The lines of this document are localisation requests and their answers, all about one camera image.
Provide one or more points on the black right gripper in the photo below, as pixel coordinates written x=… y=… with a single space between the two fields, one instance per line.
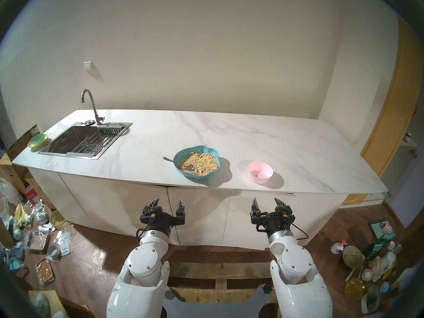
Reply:
x=268 y=221

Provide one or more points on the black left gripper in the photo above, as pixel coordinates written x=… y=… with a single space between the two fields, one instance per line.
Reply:
x=172 y=220

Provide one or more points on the metal spoon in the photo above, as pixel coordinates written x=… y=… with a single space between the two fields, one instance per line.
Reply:
x=190 y=167

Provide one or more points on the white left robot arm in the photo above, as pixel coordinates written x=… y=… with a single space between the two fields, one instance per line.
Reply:
x=145 y=264

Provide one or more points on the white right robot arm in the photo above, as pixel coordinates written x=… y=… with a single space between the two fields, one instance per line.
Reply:
x=294 y=264

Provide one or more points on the pink plastic bowl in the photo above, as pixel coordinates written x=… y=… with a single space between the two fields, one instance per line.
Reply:
x=260 y=173

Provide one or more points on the blue flower-shaped bowl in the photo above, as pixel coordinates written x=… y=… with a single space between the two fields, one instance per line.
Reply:
x=180 y=153

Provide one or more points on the olive strainer bowl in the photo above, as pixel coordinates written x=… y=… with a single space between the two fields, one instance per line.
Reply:
x=352 y=256

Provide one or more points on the blue-white ceramic bowl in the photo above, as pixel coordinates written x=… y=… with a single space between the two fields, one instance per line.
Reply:
x=43 y=217

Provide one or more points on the white counter cabinet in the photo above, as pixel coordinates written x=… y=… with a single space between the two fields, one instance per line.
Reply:
x=205 y=214

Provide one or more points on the large oat flakes heap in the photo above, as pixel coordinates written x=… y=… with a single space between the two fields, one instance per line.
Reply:
x=203 y=163

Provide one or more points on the wooden pallet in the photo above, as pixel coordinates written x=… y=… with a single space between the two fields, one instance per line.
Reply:
x=215 y=271

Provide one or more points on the white bottle pink cap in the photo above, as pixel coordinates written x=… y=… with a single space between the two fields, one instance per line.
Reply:
x=337 y=248

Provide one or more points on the black star knob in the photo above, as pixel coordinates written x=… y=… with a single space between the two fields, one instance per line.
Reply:
x=267 y=289

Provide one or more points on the steel sink drain rack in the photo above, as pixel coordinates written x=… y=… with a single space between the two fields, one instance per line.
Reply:
x=92 y=144

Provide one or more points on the clear packaged bag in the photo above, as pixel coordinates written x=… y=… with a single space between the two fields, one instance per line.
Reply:
x=63 y=242

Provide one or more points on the green snack bag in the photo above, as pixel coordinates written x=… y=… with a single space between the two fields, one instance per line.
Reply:
x=376 y=247

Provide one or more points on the yellow glass plate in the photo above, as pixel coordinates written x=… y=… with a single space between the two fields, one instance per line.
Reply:
x=354 y=289

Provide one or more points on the steel gooseneck faucet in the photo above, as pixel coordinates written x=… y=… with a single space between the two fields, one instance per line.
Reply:
x=95 y=112

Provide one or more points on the small white ladle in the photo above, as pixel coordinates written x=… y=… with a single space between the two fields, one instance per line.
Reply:
x=367 y=274

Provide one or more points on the grey tape roll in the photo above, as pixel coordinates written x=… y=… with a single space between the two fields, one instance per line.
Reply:
x=57 y=254

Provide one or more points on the stainless steel sink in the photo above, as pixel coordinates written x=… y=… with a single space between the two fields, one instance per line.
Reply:
x=66 y=140

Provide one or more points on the white plastic jug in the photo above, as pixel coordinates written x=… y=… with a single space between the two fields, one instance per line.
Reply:
x=386 y=261

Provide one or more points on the clear foil tray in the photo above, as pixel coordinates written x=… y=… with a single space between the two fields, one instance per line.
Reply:
x=38 y=240

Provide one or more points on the red box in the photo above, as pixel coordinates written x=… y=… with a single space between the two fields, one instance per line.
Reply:
x=31 y=194

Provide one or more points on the clear tray brown contents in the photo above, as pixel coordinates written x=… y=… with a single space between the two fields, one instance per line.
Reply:
x=44 y=271

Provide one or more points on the white container green contents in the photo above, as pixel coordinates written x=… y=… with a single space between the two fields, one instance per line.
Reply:
x=371 y=302

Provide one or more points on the blue cup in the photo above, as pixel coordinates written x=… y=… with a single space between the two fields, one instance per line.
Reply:
x=384 y=287

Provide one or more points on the lavender door leaf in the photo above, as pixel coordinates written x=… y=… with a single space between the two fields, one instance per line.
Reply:
x=409 y=194

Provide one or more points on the green and yellow dish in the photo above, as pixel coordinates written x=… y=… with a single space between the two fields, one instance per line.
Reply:
x=38 y=140

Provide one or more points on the yellow-green bag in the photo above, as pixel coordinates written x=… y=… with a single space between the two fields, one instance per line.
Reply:
x=20 y=216

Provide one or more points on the small dark-lidded jar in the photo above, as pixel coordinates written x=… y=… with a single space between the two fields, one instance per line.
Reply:
x=409 y=136

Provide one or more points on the white plastic bag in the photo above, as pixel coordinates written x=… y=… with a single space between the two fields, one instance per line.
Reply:
x=10 y=191

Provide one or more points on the brown cardboard box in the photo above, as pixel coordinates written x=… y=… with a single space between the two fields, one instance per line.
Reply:
x=20 y=145

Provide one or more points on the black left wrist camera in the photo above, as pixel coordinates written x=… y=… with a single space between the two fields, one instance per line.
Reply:
x=155 y=214

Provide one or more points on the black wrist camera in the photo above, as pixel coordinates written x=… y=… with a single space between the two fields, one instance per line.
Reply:
x=155 y=214
x=284 y=215

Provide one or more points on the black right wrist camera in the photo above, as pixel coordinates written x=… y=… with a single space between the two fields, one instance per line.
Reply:
x=284 y=215

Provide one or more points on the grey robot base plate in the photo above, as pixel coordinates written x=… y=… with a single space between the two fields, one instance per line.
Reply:
x=215 y=312

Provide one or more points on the small wall shelf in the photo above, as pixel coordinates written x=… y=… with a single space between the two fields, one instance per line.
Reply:
x=410 y=143

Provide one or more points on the yellow wooden door frame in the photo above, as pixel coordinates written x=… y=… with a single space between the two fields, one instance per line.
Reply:
x=394 y=115

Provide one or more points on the white wall switch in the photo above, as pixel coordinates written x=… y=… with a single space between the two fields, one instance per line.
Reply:
x=87 y=65

